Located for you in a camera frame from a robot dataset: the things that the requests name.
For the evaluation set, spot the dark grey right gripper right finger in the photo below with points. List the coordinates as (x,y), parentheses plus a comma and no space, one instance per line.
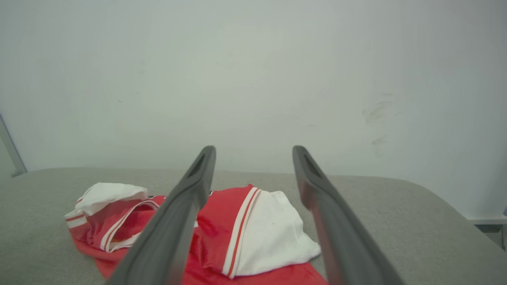
(340,237)

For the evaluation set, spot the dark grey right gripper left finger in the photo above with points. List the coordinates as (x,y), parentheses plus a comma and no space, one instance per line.
(174,229)

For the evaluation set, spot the red and white basketball jersey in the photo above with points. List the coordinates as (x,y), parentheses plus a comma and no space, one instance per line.
(269,233)

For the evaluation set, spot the grey metal frame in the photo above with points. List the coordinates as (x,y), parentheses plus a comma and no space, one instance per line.
(12,154)

